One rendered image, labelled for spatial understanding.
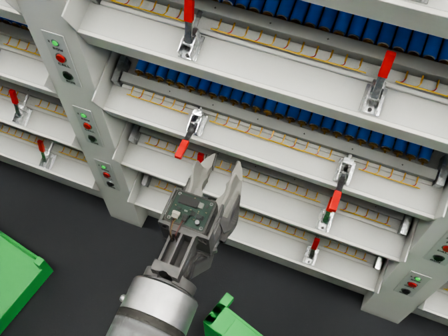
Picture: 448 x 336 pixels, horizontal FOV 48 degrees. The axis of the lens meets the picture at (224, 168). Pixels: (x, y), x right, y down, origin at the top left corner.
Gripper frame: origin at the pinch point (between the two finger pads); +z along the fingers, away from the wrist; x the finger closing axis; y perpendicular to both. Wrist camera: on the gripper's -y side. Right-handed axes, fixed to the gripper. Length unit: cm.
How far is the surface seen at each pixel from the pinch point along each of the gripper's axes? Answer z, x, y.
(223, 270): 3, 3, -62
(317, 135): 13.5, -11.2, -4.7
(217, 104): 13.6, 6.6, -4.7
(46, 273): -15, 44, -58
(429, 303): 8, -45, -47
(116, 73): 13.3, 25.9, -4.3
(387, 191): 9.8, -24.7, -8.7
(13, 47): 14, 49, -7
